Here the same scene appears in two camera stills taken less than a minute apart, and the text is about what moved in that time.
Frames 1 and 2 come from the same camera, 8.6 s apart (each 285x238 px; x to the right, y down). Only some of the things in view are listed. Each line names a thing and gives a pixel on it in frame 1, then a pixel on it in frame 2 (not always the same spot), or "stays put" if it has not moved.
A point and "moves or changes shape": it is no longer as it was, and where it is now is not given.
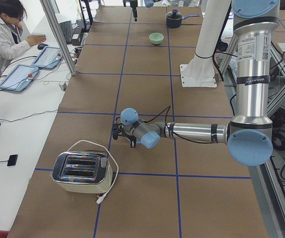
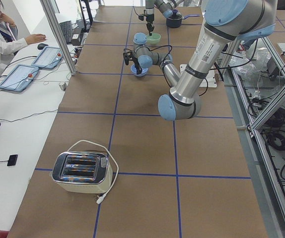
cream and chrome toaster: [80, 172] stays put
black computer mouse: [42, 45] stays put
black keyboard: [66, 27] stays put
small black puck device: [12, 160] stays put
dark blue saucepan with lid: [174, 20] stays put
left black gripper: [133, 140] → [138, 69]
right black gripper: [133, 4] → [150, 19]
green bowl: [156, 38] moves or changes shape
